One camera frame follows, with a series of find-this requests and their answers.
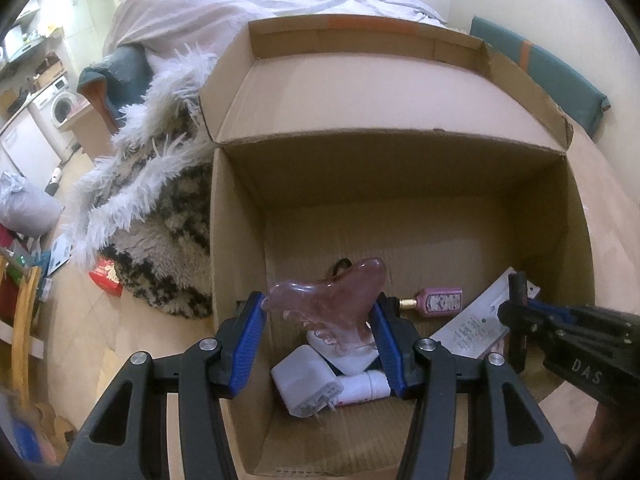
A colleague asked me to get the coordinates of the white cabinet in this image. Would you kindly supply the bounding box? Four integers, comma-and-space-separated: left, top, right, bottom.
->
0, 109, 58, 186

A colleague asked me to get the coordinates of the white soap dish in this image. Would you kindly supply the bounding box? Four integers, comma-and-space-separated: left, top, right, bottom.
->
306, 330, 381, 375

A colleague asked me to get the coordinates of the wooden chair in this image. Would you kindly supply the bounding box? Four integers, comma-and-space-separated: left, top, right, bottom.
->
0, 247, 46, 411

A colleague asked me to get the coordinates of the white power adapter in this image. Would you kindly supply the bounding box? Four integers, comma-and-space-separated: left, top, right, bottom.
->
270, 344, 343, 420

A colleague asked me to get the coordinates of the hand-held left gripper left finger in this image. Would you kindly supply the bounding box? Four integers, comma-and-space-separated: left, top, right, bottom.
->
62, 290, 268, 480

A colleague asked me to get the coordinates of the teal cushion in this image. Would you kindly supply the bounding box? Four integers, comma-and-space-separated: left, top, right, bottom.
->
77, 45, 151, 133

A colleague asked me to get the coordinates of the pink translucent gua sha tool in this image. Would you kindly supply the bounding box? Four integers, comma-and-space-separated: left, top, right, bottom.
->
262, 257, 388, 358

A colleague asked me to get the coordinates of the white plastic bag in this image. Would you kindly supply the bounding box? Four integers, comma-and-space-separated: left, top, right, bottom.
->
0, 170, 62, 238

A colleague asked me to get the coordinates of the pink perfume bottle gold cap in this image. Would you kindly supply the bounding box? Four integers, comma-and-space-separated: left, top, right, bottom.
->
398, 287, 463, 317

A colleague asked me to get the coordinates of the large cardboard box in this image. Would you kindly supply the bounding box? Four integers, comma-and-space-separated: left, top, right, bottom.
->
198, 14, 601, 478

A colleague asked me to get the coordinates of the person's right forearm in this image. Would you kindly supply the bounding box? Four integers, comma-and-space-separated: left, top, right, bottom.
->
575, 400, 640, 480

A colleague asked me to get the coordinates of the red packet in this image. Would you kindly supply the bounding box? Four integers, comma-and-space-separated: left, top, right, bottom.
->
89, 255, 124, 297

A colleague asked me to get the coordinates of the grey bedding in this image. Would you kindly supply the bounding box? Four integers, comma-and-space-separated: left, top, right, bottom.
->
102, 0, 448, 81

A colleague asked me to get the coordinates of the blue and white booklet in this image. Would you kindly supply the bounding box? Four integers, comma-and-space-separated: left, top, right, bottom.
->
47, 237, 76, 278

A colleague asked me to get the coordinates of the teal mat with orange stripe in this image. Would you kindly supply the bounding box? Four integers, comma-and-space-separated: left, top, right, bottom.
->
470, 15, 612, 141

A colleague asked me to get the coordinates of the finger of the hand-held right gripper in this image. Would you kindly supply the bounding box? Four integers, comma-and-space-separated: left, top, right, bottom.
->
510, 332, 547, 374
497, 271, 592, 342

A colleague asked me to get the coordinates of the white pill bottle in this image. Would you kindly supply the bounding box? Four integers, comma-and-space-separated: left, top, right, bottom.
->
334, 370, 392, 406

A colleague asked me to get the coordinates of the white printed box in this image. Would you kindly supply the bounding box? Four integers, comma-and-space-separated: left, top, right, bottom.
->
429, 266, 543, 361

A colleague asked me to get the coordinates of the white washing machine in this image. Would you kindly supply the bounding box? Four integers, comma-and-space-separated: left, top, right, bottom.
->
31, 76, 76, 132

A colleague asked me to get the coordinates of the cluttered kitchen shelf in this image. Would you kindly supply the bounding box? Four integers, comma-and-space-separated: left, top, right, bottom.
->
0, 0, 68, 106

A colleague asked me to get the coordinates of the shaggy black and white blanket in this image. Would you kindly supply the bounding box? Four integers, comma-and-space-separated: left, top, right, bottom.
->
67, 42, 216, 321

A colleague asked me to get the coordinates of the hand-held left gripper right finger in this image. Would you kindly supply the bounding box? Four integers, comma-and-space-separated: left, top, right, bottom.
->
369, 292, 581, 480

